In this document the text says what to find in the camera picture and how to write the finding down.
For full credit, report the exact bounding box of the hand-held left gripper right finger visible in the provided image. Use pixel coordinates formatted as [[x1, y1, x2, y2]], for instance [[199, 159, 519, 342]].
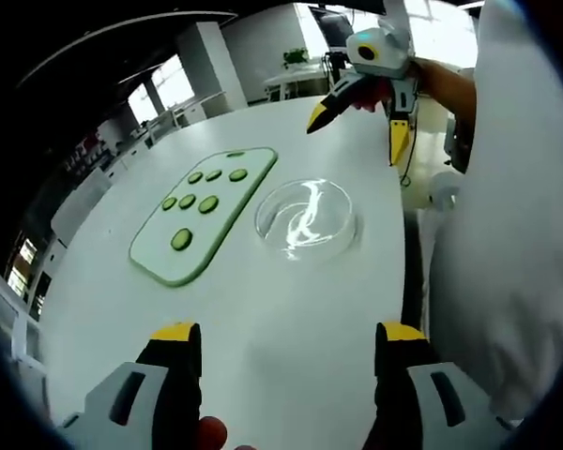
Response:
[[363, 321, 517, 450]]

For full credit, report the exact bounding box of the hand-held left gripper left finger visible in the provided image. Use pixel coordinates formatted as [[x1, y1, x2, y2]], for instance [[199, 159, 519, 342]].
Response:
[[55, 321, 203, 450]]

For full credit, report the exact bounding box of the clear glass bowl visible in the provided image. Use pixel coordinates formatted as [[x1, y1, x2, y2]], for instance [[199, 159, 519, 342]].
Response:
[[253, 177, 360, 260]]

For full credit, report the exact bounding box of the clear glass petri dish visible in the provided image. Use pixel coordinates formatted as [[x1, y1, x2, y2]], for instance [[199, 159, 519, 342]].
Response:
[[255, 180, 358, 258]]

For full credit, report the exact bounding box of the group of cucumber slices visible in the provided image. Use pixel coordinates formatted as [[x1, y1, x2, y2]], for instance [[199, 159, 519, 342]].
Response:
[[161, 149, 249, 251]]

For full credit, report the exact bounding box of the person's right hand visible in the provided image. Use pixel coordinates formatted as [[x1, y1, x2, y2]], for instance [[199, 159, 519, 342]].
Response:
[[352, 79, 391, 114]]

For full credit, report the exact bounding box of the person's left hand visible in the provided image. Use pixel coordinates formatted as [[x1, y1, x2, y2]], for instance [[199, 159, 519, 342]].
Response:
[[198, 415, 230, 450]]

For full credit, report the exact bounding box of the white background table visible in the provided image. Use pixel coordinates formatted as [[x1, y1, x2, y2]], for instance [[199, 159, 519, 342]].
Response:
[[264, 63, 335, 102]]

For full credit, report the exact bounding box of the dark monitor screen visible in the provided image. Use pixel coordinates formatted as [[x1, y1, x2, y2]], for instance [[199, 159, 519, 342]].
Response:
[[314, 7, 354, 53]]

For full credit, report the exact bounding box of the green potted plant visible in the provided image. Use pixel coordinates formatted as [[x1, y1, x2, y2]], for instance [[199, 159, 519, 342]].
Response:
[[282, 46, 310, 70]]

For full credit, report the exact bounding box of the white device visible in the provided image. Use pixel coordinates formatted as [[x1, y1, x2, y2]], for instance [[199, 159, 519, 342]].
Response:
[[427, 170, 461, 211]]

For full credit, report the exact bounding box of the grey desk partition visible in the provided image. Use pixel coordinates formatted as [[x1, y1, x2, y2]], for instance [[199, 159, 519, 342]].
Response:
[[167, 90, 232, 128]]

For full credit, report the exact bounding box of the white green-rimmed cutting board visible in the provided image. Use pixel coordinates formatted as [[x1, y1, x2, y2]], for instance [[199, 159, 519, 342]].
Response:
[[128, 145, 280, 289]]

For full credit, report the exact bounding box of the person in white shirt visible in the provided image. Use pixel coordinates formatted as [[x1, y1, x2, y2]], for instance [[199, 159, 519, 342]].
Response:
[[419, 0, 563, 426]]

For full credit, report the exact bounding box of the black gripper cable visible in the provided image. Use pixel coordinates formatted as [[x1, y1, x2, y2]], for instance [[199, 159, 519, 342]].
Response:
[[399, 110, 419, 187]]

